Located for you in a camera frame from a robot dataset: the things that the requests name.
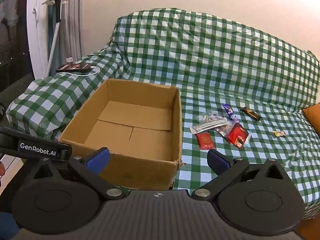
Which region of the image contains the orange cushion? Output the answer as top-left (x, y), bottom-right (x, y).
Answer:
top-left (302, 104), bottom-right (320, 139)

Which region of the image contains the dark chocolate bar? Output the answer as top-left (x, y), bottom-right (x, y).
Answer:
top-left (240, 107), bottom-right (262, 122)

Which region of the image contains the small red pink packet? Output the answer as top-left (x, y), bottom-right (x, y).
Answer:
top-left (214, 126), bottom-right (232, 138)

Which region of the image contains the black garment steamer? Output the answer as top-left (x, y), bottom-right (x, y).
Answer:
top-left (44, 0), bottom-right (63, 78)

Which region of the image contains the long silver packet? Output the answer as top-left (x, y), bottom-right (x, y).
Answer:
top-left (189, 117), bottom-right (228, 133)

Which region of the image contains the red coffee packet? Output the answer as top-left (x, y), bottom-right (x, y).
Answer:
top-left (227, 123), bottom-right (249, 148)

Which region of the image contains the green white checked cloth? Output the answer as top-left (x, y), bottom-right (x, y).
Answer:
top-left (6, 8), bottom-right (320, 220)

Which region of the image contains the white door frame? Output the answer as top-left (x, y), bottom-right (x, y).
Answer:
top-left (26, 0), bottom-right (54, 79)

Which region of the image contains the smartphone with white cable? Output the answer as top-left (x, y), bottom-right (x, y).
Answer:
top-left (56, 66), bottom-right (100, 77)

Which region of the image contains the black smartphone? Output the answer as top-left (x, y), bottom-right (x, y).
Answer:
top-left (55, 64), bottom-right (93, 74)

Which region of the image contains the person's blue clothing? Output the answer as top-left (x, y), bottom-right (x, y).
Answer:
top-left (0, 211), bottom-right (19, 240)

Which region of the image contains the garment steamer on stand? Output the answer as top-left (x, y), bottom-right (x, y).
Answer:
top-left (47, 0), bottom-right (84, 64)

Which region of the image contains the purple snack bar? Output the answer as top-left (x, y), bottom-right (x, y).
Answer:
top-left (222, 104), bottom-right (239, 123)

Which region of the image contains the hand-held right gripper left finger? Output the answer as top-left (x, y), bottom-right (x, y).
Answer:
top-left (32, 147), bottom-right (125, 201)

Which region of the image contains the cardboard box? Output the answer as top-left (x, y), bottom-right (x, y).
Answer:
top-left (58, 78), bottom-right (187, 190)

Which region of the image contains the clear candy packet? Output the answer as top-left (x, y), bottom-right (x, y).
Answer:
top-left (199, 113), bottom-right (223, 124)

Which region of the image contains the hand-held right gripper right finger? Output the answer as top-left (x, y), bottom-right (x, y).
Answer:
top-left (192, 149), bottom-right (290, 200)

